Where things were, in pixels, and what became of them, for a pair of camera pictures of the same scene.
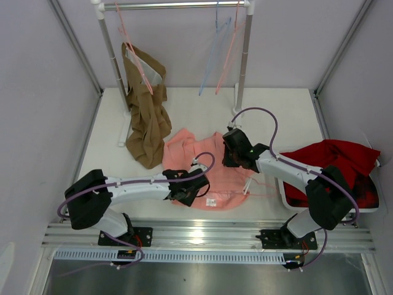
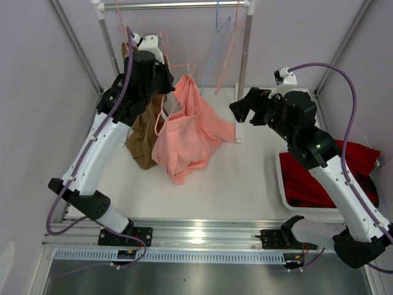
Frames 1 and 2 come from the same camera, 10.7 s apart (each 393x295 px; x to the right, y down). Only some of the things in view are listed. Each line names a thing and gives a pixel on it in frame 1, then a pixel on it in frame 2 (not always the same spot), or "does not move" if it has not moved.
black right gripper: x=226 y=161 to x=256 y=99
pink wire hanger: x=237 y=32 does not move
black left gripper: x=188 y=201 to x=167 y=87
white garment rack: x=100 y=7 does not move
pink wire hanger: x=243 y=193 to x=163 y=117
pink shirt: x=228 y=187 to x=186 y=141
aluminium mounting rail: x=198 y=235 does not move
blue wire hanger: x=220 y=34 does not move
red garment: x=358 y=161 does not move
